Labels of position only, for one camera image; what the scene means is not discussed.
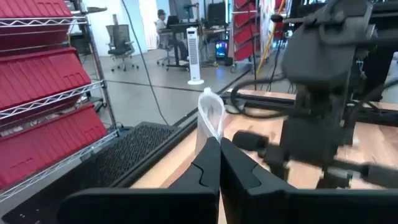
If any black desk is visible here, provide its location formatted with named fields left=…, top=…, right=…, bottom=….
left=164, top=21, right=233, bottom=72

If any computer with lit panel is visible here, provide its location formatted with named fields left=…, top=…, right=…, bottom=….
left=214, top=39, right=230, bottom=60

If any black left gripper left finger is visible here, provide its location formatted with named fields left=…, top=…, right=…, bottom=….
left=57, top=136, right=221, bottom=224

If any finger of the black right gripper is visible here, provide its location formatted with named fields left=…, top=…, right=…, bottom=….
left=336, top=170, right=354, bottom=189
left=317, top=169, right=336, bottom=189

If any person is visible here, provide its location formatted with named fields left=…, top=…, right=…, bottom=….
left=154, top=9, right=189, bottom=62

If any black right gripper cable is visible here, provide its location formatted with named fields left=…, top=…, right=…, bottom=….
left=229, top=77, right=295, bottom=119

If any black perforated case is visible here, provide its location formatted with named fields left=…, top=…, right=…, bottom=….
left=1, top=121, right=200, bottom=224

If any clear plastic zip bag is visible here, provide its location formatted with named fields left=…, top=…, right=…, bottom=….
left=195, top=86, right=227, bottom=155

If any red plastic bin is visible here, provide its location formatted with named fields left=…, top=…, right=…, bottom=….
left=0, top=104, right=108, bottom=190
left=0, top=0, right=74, bottom=52
left=0, top=46, right=91, bottom=112

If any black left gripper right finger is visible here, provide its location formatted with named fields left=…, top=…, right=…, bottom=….
left=220, top=137, right=398, bottom=224

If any white tower fan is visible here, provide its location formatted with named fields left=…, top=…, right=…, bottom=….
left=185, top=27, right=205, bottom=86

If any rack with red bins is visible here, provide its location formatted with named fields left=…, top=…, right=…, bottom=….
left=230, top=0, right=261, bottom=73

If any chrome wire shelf cart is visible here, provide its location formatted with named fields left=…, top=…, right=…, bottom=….
left=0, top=0, right=119, bottom=203

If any black hanging cable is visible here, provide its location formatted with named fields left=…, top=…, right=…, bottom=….
left=120, top=0, right=169, bottom=126

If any grey office chair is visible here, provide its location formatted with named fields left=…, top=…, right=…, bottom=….
left=105, top=24, right=140, bottom=73

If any yellow cable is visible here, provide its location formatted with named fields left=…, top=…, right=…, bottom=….
left=255, top=0, right=286, bottom=79

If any black monitor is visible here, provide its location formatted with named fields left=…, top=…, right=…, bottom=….
left=206, top=1, right=227, bottom=28

